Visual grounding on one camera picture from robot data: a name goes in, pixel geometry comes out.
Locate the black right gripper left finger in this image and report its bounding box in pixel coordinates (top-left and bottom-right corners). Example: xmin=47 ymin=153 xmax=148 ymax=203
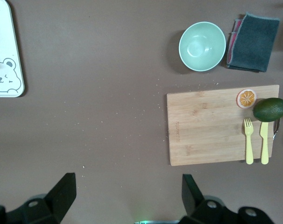
xmin=8 ymin=172 xmax=77 ymax=224

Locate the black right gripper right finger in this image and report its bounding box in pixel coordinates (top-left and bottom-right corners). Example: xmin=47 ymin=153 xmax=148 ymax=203
xmin=180 ymin=174 xmax=240 ymax=224

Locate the wooden cutting board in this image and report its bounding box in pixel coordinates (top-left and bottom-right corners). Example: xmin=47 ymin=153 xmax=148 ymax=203
xmin=166 ymin=84 xmax=280 ymax=167

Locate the yellow plastic fork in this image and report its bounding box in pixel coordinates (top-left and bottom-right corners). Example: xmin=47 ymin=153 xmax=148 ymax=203
xmin=243 ymin=118 xmax=255 ymax=165

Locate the yellow plastic knife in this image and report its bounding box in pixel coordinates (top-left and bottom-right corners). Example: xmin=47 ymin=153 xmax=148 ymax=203
xmin=259 ymin=121 xmax=270 ymax=165

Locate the small metal utensil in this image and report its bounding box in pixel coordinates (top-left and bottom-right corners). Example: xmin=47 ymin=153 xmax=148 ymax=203
xmin=273 ymin=118 xmax=280 ymax=140

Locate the orange fruit slice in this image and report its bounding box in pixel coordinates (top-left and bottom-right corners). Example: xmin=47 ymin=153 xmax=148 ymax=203
xmin=236 ymin=89 xmax=258 ymax=109

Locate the green avocado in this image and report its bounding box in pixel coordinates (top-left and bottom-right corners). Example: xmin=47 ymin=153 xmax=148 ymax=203
xmin=253 ymin=98 xmax=283 ymax=123

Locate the pale green bowl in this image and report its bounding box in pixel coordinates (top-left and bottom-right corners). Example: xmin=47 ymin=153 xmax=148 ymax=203
xmin=178 ymin=21 xmax=226 ymax=72

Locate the pink cloth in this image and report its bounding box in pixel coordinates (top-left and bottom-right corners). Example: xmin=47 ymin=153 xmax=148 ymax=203
xmin=227 ymin=18 xmax=244 ymax=67

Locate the dark grey cloth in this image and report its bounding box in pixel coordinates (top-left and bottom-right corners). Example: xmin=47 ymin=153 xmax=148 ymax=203
xmin=226 ymin=12 xmax=280 ymax=73

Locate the cream tray with bear print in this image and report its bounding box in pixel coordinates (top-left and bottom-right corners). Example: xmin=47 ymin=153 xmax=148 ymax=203
xmin=0 ymin=0 xmax=26 ymax=98

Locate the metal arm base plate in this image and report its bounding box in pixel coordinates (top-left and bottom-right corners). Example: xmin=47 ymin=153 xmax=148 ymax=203
xmin=134 ymin=220 xmax=181 ymax=224

